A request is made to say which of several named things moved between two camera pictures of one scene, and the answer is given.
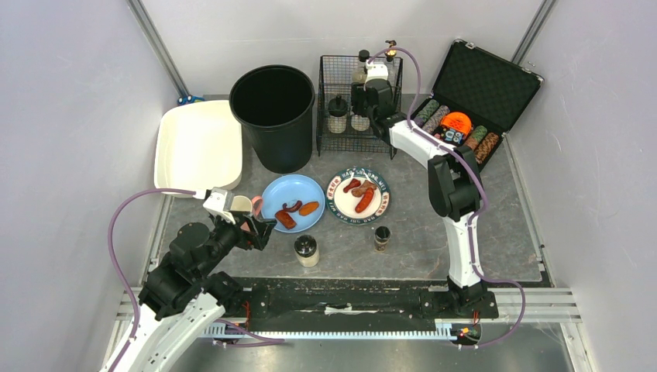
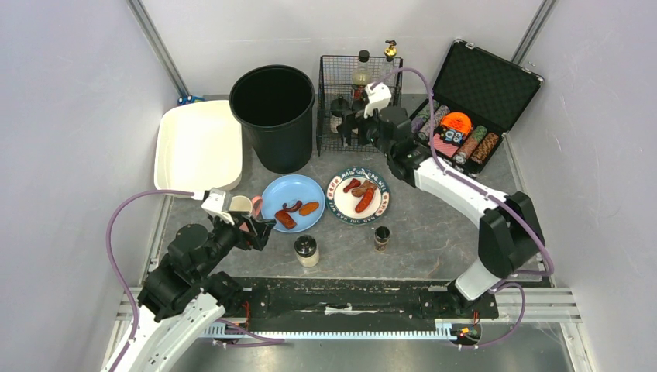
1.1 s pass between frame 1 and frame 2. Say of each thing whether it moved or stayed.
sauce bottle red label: stayed
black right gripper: moved
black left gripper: stayed
